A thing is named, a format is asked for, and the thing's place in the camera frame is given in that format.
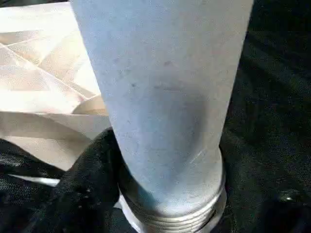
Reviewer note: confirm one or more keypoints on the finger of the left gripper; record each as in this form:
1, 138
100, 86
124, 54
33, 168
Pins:
24, 165

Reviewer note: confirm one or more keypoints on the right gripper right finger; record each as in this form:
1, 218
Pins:
286, 213

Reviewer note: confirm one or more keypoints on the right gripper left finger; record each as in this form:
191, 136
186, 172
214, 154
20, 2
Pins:
82, 194

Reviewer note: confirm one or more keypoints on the white plastic table top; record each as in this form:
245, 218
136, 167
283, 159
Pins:
43, 87

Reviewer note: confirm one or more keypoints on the white plastic table leg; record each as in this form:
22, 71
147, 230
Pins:
165, 97

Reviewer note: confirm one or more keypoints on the black work mat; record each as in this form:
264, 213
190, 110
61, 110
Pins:
277, 97

